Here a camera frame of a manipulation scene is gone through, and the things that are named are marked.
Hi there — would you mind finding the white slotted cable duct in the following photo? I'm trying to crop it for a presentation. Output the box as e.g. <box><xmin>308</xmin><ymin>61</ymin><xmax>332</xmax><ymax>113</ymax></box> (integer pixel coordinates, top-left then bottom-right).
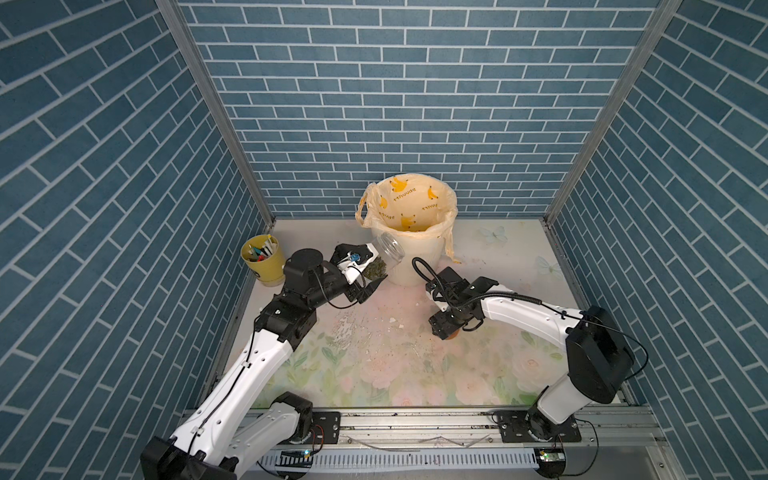
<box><xmin>258</xmin><ymin>448</ymin><xmax>539</xmax><ymax>474</ymax></box>

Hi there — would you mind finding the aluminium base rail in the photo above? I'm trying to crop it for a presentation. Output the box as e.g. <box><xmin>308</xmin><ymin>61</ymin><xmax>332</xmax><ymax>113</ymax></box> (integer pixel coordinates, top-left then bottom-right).
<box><xmin>237</xmin><ymin>405</ymin><xmax>683</xmax><ymax>479</ymax></box>

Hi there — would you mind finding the banana print trash bag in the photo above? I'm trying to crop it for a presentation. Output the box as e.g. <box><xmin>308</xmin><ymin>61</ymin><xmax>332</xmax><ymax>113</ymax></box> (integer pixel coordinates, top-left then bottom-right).
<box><xmin>355</xmin><ymin>173</ymin><xmax>463</xmax><ymax>265</ymax></box>

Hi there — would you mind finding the cream trash bin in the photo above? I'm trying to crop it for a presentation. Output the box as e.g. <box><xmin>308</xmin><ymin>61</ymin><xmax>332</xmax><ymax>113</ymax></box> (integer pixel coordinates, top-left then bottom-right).
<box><xmin>368</xmin><ymin>173</ymin><xmax>458</xmax><ymax>288</ymax></box>

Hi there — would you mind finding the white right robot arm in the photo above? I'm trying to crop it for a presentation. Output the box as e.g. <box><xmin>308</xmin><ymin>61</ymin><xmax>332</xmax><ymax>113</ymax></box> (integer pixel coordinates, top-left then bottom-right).
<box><xmin>420</xmin><ymin>267</ymin><xmax>635</xmax><ymax>442</ymax></box>

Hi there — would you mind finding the glass jar with tea leaves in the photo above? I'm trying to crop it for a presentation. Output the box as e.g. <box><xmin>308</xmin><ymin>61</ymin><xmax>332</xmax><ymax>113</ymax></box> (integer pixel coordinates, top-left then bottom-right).
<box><xmin>362</xmin><ymin>232</ymin><xmax>405</xmax><ymax>281</ymax></box>

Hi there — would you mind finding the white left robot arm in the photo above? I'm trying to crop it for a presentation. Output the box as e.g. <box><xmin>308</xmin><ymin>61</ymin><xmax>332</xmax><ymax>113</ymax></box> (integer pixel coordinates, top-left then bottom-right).
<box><xmin>140</xmin><ymin>243</ymin><xmax>404</xmax><ymax>479</ymax></box>

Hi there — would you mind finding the yellow pen cup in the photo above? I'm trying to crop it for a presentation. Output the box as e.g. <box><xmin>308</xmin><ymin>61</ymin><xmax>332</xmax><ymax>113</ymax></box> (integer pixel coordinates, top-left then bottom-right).
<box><xmin>240</xmin><ymin>234</ymin><xmax>286</xmax><ymax>287</ymax></box>

